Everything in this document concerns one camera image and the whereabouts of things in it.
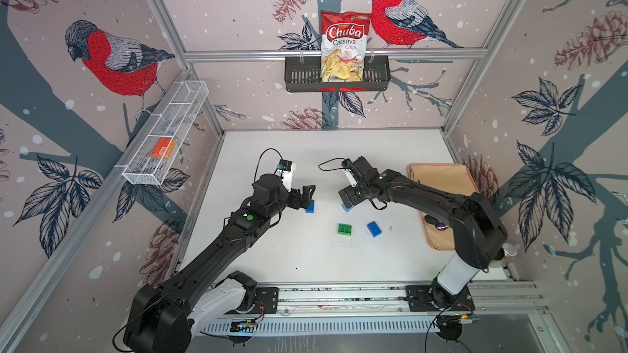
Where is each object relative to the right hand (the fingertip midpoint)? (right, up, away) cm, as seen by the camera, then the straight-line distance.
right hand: (351, 190), depth 90 cm
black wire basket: (-18, +46, +5) cm, 49 cm away
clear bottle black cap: (+53, -19, -9) cm, 57 cm away
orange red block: (-59, +16, -19) cm, 64 cm away
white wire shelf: (-63, +21, -13) cm, 67 cm away
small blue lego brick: (-16, -8, +2) cm, 18 cm away
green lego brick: (-3, -14, -2) cm, 15 cm away
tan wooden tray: (+47, +3, +14) cm, 49 cm away
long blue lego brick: (-2, -8, +3) cm, 9 cm away
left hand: (-16, +5, -11) cm, 20 cm away
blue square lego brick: (+8, -13, -4) cm, 16 cm away
